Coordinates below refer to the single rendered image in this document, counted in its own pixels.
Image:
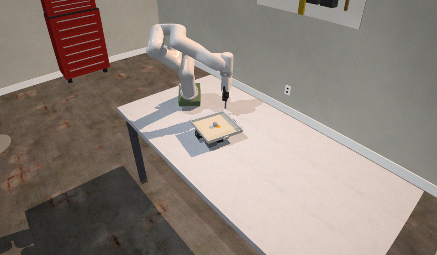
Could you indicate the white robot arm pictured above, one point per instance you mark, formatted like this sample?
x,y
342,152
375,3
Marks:
x,y
182,53

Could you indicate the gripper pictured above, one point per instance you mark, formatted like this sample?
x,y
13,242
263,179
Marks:
x,y
226,85

